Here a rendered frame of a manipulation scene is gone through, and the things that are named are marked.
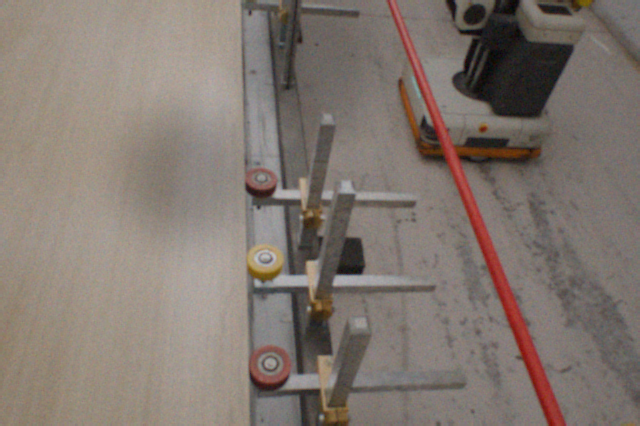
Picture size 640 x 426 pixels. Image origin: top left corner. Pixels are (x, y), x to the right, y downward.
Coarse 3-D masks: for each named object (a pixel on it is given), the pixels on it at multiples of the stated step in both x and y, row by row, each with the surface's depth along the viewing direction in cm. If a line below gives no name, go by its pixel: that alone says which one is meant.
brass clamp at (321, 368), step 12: (324, 360) 116; (324, 372) 114; (324, 384) 113; (324, 396) 111; (324, 408) 109; (336, 408) 110; (348, 408) 110; (324, 420) 109; (336, 420) 108; (348, 420) 111
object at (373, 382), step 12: (384, 372) 117; (396, 372) 118; (408, 372) 118; (420, 372) 119; (432, 372) 119; (444, 372) 119; (456, 372) 120; (288, 384) 113; (300, 384) 113; (312, 384) 113; (360, 384) 115; (372, 384) 115; (384, 384) 116; (396, 384) 116; (408, 384) 116; (420, 384) 117; (432, 384) 117; (444, 384) 118; (456, 384) 119; (264, 396) 113; (276, 396) 113
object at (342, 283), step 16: (256, 288) 129; (272, 288) 129; (288, 288) 130; (304, 288) 131; (336, 288) 132; (352, 288) 133; (368, 288) 134; (384, 288) 135; (400, 288) 135; (416, 288) 136; (432, 288) 137
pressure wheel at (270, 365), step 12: (264, 348) 108; (276, 348) 109; (252, 360) 106; (264, 360) 107; (276, 360) 108; (288, 360) 107; (252, 372) 105; (264, 372) 105; (276, 372) 106; (288, 372) 106; (264, 384) 104; (276, 384) 105
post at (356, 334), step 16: (352, 320) 92; (368, 320) 93; (352, 336) 91; (368, 336) 92; (352, 352) 95; (336, 368) 102; (352, 368) 99; (336, 384) 103; (352, 384) 104; (336, 400) 108
